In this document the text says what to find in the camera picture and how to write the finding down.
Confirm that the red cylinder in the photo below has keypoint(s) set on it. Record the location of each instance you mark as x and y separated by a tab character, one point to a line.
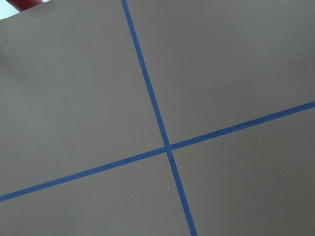
22	5

